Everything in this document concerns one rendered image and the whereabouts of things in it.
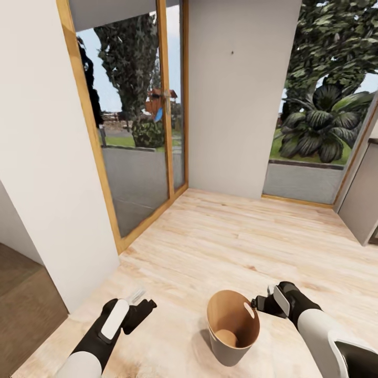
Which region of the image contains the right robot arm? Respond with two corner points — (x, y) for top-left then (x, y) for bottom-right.
(251, 281), (378, 378)

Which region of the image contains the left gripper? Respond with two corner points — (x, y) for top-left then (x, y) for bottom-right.
(123, 299), (157, 335)

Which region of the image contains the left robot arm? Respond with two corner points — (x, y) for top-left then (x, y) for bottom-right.
(52, 286), (157, 378)

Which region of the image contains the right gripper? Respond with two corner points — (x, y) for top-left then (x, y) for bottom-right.
(251, 296), (287, 319)

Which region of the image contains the trash can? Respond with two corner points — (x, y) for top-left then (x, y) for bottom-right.
(206, 290), (260, 367)

